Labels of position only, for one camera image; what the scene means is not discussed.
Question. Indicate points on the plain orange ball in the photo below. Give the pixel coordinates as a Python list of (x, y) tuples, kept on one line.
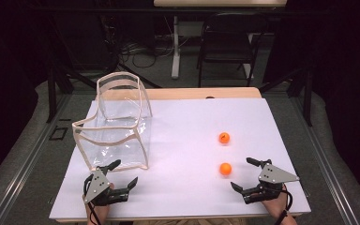
[(225, 168)]

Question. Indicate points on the white desk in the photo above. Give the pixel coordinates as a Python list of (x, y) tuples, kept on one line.
[(175, 47)]

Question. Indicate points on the clear bag with beige trim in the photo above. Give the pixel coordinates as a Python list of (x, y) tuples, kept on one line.
[(115, 131)]

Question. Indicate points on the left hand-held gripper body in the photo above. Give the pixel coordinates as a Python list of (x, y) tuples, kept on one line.
[(96, 185)]

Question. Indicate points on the person's right hand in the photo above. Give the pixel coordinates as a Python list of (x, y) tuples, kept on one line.
[(275, 206)]

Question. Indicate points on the orange ball with dark mark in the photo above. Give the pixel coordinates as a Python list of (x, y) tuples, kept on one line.
[(224, 138)]

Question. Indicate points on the black folding chair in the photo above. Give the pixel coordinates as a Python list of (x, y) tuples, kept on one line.
[(225, 43)]

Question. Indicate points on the person's left hand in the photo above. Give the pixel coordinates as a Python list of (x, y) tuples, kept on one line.
[(100, 214)]

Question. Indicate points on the white table sheet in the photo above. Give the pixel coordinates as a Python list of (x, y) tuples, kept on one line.
[(184, 140)]

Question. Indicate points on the black metal stand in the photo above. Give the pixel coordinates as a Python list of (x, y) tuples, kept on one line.
[(308, 100), (51, 93)]

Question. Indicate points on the black floor socket frame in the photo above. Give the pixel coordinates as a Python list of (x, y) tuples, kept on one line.
[(58, 133)]

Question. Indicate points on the light wooden table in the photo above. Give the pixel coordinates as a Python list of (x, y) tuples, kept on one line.
[(200, 93)]

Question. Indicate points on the metal floor rail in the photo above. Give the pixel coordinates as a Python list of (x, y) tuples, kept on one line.
[(29, 162), (323, 162)]

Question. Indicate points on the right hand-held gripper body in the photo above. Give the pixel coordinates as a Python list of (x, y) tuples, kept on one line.
[(273, 175)]

